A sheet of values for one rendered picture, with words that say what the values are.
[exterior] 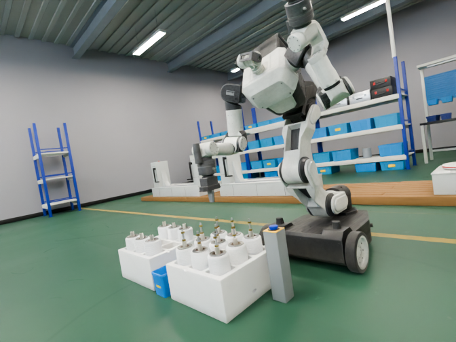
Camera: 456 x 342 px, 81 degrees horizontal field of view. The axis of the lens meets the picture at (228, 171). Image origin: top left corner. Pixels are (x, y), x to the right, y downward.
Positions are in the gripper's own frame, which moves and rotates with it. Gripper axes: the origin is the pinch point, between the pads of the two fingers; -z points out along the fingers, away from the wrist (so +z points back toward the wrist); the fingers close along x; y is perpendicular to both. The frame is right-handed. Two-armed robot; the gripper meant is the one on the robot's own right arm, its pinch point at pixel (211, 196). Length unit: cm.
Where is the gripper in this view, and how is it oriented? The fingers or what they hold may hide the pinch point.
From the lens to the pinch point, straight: 132.4
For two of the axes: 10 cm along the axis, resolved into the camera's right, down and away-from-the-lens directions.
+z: -1.5, -9.9, -0.5
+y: 7.6, -0.9, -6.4
